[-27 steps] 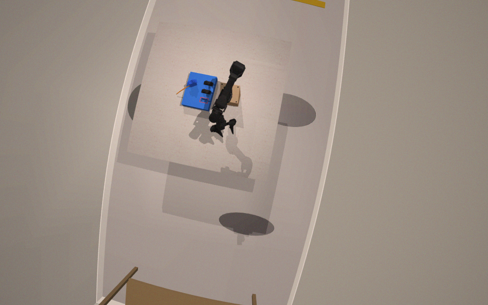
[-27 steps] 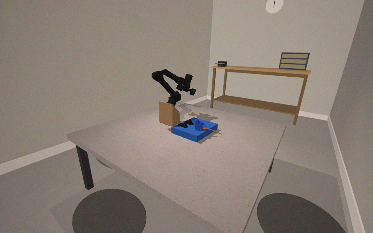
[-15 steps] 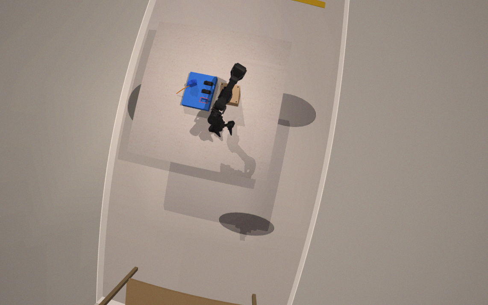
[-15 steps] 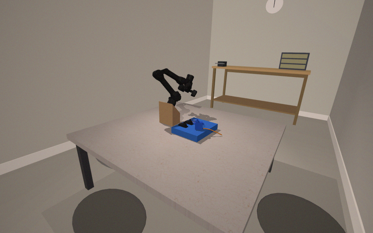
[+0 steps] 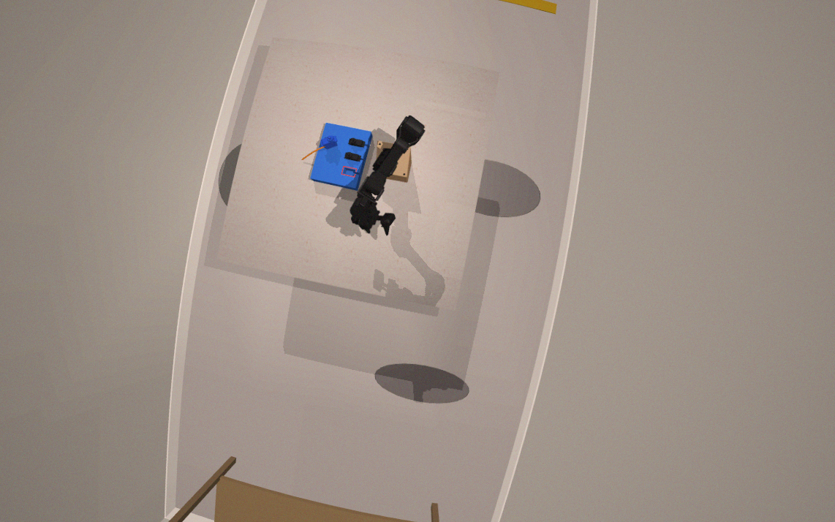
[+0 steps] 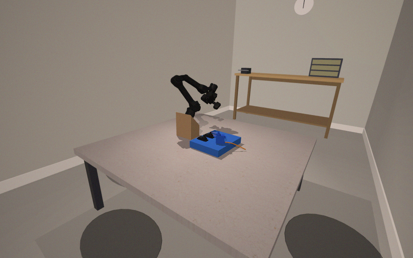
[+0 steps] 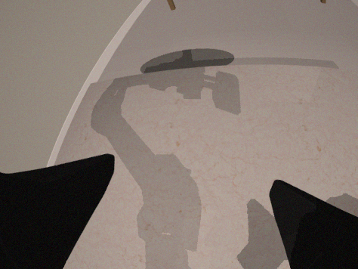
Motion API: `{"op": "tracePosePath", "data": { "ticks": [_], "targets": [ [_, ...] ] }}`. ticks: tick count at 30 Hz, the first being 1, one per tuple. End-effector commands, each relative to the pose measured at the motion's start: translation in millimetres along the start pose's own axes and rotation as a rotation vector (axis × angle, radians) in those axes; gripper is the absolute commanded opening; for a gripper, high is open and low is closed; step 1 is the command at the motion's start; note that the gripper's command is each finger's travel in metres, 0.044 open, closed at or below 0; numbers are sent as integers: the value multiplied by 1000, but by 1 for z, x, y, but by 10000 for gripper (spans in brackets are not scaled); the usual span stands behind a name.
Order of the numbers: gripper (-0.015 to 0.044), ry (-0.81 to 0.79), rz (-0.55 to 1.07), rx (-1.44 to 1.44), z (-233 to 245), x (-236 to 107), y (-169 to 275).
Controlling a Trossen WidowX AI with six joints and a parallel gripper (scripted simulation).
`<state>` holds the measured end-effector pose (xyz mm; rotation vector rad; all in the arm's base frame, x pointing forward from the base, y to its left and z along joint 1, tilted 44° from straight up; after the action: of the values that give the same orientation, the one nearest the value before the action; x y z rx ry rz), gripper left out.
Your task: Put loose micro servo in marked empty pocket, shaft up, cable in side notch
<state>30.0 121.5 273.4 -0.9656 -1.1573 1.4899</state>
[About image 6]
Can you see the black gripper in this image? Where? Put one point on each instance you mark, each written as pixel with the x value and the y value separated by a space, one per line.
pixel 216 104

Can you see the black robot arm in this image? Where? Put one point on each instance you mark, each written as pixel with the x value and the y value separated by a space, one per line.
pixel 194 106

